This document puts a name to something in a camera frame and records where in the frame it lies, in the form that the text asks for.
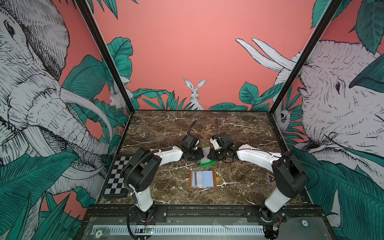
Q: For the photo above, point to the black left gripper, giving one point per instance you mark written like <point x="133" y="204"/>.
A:
<point x="200" y="156"/>

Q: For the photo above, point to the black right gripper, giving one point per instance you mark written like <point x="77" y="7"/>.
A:
<point x="213" y="155"/>

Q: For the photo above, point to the green plastic tray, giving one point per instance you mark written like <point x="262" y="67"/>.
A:
<point x="207" y="164"/>

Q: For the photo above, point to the brown leather card holder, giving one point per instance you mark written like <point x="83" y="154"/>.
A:
<point x="202" y="180"/>

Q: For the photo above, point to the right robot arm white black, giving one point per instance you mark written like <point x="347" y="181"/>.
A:
<point x="290" y="176"/>

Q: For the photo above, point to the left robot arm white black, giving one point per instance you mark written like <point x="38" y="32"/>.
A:
<point x="142" y="167"/>

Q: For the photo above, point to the stack of credit cards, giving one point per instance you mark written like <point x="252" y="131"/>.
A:
<point x="206" y="151"/>

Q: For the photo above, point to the black white checkerboard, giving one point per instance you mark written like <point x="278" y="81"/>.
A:
<point x="114" y="184"/>

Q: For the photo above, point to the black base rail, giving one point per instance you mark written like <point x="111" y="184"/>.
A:
<point x="164" y="213"/>

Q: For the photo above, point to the white slotted cable duct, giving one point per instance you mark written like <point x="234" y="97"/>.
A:
<point x="174" y="230"/>

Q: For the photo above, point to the right black frame post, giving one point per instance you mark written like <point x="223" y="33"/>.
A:
<point x="323" y="23"/>

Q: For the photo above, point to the black frame post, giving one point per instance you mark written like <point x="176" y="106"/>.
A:
<point x="98" y="38"/>
<point x="323" y="23"/>

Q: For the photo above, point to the left black frame post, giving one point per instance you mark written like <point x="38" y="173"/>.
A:
<point x="98" y="38"/>

